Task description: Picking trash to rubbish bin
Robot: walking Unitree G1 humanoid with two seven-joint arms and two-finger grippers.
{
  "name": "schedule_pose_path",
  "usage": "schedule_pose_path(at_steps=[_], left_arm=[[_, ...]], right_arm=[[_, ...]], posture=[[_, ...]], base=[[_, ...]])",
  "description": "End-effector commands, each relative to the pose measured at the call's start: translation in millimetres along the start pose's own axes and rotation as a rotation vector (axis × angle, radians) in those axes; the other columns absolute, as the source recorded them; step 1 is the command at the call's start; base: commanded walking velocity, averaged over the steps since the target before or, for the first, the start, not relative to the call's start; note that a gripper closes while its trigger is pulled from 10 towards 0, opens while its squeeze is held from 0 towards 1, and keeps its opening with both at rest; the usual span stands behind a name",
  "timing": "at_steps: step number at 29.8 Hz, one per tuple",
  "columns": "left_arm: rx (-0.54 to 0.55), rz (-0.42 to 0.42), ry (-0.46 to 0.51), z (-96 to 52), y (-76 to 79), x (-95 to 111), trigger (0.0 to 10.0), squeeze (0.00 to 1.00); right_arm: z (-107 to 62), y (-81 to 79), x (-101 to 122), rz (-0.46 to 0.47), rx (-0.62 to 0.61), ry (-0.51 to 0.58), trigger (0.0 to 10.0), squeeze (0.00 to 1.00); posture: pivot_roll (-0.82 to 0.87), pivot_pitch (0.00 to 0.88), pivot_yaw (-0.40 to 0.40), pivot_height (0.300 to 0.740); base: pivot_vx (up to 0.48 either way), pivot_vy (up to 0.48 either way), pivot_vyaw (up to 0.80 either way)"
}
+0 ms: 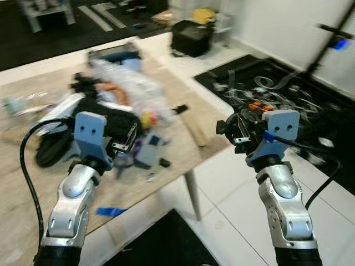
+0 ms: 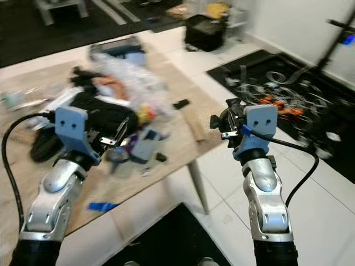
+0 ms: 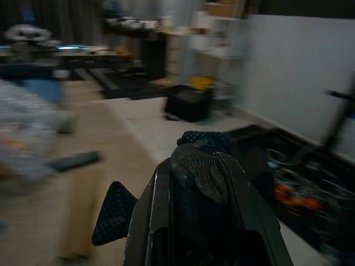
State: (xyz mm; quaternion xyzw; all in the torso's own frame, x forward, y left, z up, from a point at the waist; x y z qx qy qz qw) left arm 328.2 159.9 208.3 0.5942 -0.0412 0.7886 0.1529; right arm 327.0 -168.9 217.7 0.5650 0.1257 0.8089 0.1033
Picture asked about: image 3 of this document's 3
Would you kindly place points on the black storage box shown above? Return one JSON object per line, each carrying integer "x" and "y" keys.
{"x": 188, "y": 104}

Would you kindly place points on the dark long table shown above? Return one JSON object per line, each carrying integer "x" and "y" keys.
{"x": 83, "y": 55}

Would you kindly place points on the white shelf unit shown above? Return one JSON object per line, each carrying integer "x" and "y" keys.
{"x": 216, "y": 41}

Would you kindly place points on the clear bubble wrap bundle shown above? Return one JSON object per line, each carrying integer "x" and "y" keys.
{"x": 25, "y": 124}

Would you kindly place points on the black flat bar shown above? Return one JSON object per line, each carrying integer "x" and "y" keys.
{"x": 73, "y": 161}

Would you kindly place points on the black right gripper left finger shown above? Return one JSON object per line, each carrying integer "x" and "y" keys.
{"x": 144, "y": 216}

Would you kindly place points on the yellow container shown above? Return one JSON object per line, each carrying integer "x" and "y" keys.
{"x": 202, "y": 83}

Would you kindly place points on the black tripod stand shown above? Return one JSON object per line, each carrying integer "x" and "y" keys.
{"x": 337, "y": 119}

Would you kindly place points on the orange black tool pile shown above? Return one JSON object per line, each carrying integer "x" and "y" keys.
{"x": 299, "y": 199}

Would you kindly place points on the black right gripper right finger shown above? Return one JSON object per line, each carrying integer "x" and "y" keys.
{"x": 249, "y": 205}

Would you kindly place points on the black dotted fabric piece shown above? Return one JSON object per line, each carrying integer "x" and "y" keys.
{"x": 194, "y": 166}

